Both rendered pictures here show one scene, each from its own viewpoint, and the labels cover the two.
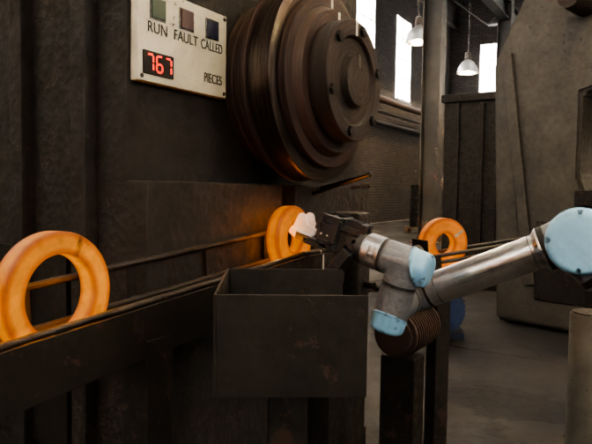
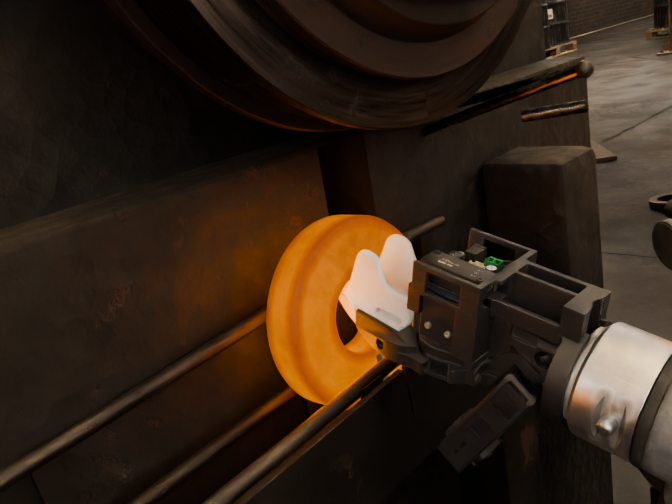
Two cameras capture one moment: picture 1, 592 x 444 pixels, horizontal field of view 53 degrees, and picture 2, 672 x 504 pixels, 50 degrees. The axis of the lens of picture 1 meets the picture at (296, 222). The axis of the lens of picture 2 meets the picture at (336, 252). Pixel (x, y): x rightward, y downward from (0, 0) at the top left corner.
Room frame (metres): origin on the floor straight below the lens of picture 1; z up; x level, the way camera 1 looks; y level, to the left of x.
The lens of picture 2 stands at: (0.87, -0.12, 0.96)
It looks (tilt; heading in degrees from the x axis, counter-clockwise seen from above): 17 degrees down; 14
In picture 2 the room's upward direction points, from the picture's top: 10 degrees counter-clockwise
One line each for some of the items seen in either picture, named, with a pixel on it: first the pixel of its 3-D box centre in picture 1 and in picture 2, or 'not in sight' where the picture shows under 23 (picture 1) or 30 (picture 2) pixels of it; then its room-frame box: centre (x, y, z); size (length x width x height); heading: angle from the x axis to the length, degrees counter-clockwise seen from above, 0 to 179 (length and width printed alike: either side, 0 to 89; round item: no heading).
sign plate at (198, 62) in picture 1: (182, 45); not in sight; (1.23, 0.24, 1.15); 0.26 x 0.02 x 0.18; 148
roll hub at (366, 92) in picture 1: (348, 81); not in sight; (1.40, -0.12, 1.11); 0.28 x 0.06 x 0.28; 148
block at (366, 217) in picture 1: (348, 254); (543, 258); (1.66, -0.15, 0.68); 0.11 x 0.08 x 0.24; 58
